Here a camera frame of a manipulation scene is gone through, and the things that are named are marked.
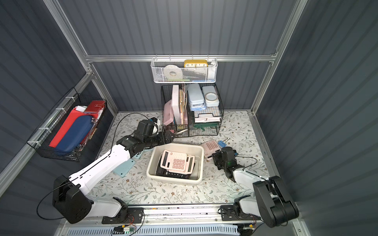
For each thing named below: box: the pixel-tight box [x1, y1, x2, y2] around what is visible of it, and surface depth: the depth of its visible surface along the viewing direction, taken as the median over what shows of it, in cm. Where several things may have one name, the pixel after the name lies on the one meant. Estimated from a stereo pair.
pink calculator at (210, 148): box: [198, 139, 222, 161], surface depth 96 cm
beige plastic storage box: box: [146, 143, 205, 184], surface depth 81 cm
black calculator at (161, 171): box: [155, 154, 196, 180], surface depth 86 cm
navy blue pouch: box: [54, 115, 93, 154], surface depth 70 cm
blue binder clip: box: [217, 137, 231, 148], surface depth 103 cm
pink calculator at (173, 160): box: [159, 149, 188, 172], surface depth 87 cm
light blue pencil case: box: [187, 83, 207, 112], surface depth 96 cm
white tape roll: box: [163, 64, 184, 80], surface depth 86 cm
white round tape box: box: [201, 85, 221, 108], surface depth 98 cm
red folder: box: [48, 107, 95, 148], surface depth 74 cm
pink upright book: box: [171, 84, 181, 125], surface depth 96 cm
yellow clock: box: [184, 59, 209, 68], surface depth 90 cm
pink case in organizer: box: [163, 99, 174, 126], surface depth 104 cm
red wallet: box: [84, 100, 106, 114], surface depth 82 cm
